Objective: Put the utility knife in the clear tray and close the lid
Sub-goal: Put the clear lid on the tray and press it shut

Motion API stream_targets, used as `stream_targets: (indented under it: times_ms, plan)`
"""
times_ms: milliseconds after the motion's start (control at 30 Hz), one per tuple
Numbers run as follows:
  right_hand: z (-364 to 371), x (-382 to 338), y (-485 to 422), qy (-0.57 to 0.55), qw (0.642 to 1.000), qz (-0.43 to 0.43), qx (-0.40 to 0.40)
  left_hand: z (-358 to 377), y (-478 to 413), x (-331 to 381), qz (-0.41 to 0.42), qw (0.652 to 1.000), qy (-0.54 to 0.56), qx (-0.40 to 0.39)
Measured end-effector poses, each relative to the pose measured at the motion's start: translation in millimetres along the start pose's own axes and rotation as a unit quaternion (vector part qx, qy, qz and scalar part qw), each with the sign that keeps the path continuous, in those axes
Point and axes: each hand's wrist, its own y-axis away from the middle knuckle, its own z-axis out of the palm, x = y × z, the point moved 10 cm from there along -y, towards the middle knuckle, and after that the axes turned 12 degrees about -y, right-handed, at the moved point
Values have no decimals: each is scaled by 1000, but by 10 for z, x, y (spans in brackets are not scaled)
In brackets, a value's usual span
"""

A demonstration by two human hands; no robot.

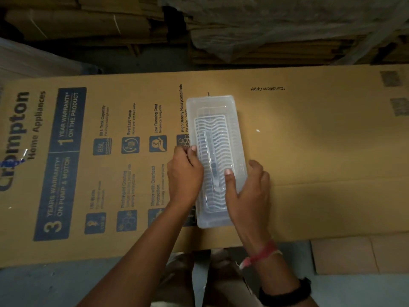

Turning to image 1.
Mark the person's right hand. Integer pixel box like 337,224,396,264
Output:
224,159,272,253

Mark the person's left hand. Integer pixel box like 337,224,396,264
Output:
166,145,205,209

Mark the translucent plastic container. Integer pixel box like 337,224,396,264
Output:
185,95,249,229

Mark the person's left forearm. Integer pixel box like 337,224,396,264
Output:
77,200,199,307

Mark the person's right forearm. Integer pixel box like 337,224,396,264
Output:
239,241,320,307

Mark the clear pen with dark band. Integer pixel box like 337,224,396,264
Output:
203,131,221,193

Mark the white plastic rack insert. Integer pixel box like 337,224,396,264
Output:
194,115,245,215

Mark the large printed cardboard box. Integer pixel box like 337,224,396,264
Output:
0,64,409,269

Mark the person's right leg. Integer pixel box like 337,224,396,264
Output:
204,249,261,307

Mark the person's leg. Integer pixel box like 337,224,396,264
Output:
204,249,261,307
159,252,196,307

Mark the person's left leg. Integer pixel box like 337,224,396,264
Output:
159,252,196,307

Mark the black wristband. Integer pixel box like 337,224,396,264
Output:
258,277,312,307

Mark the cardboard stack under plastic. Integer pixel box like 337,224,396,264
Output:
188,16,409,66

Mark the translucent plastic sheet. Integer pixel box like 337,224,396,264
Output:
157,0,409,65

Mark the stack of flattened cardboard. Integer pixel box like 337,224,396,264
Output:
0,0,192,50

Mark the white wrapped bundle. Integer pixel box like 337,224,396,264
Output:
0,37,98,81

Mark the red thread bracelet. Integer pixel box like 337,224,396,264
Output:
239,242,284,269

